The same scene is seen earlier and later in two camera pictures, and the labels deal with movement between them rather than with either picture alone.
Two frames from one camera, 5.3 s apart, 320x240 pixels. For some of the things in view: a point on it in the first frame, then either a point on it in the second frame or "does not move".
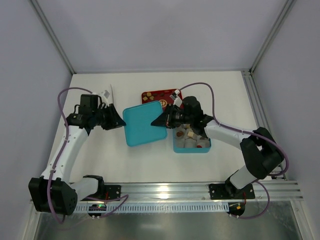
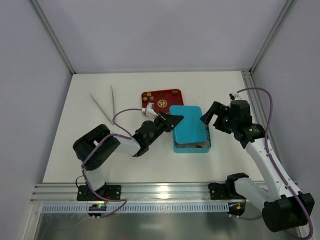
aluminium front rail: x=270 y=191 does not move
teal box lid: x=138 y=119 -> x=190 y=129
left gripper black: x=107 y=117 -> x=164 y=121
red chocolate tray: x=163 y=96 does not move
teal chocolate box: x=185 y=141 does not move
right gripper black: x=169 y=117 -> x=219 y=120
